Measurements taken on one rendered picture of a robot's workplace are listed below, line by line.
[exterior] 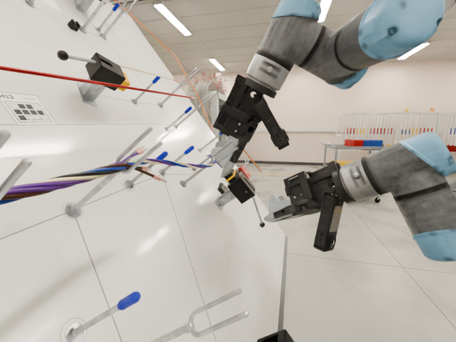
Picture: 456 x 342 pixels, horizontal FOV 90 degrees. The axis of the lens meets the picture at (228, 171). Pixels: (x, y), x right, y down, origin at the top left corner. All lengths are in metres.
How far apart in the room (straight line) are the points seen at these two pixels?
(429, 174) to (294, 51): 0.29
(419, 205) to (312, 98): 8.26
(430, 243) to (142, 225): 0.43
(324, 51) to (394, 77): 8.85
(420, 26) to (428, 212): 0.25
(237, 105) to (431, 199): 0.36
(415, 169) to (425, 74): 9.19
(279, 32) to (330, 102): 8.29
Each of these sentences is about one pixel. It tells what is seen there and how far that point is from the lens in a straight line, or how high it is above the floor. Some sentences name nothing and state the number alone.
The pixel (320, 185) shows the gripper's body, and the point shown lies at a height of 1.14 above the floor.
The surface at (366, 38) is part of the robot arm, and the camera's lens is 0.38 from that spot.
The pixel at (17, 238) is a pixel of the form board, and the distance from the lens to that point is 0.28.
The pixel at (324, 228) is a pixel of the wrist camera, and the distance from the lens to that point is 0.50.
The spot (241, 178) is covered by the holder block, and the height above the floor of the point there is 1.15.
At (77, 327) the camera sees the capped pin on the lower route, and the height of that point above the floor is 1.09.
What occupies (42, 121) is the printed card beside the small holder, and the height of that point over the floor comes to 1.27.
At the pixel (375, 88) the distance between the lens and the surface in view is 9.09.
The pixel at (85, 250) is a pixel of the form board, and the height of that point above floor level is 1.13.
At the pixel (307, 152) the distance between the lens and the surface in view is 8.63.
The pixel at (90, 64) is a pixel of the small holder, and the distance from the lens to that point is 0.45.
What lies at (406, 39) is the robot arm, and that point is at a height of 1.36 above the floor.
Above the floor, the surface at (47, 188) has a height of 1.22.
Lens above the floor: 1.26
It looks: 10 degrees down
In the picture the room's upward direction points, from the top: straight up
